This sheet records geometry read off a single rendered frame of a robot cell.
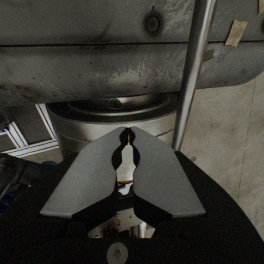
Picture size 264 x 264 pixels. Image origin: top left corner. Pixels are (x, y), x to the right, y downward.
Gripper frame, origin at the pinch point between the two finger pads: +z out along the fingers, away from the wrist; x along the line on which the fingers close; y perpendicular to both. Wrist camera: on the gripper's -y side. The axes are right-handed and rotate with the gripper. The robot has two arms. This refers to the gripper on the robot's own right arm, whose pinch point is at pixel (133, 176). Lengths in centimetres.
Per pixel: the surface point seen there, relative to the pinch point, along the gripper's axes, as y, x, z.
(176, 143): -28.7, 23.7, -1.1
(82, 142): -24.2, 13.3, -12.0
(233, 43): -38.2, 17.8, 8.7
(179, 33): -39.3, 17.7, 1.2
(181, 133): -30.2, 24.3, -1.0
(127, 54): -37.3, 17.7, -4.9
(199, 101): 17, -108, 106
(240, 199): 241, -108, 253
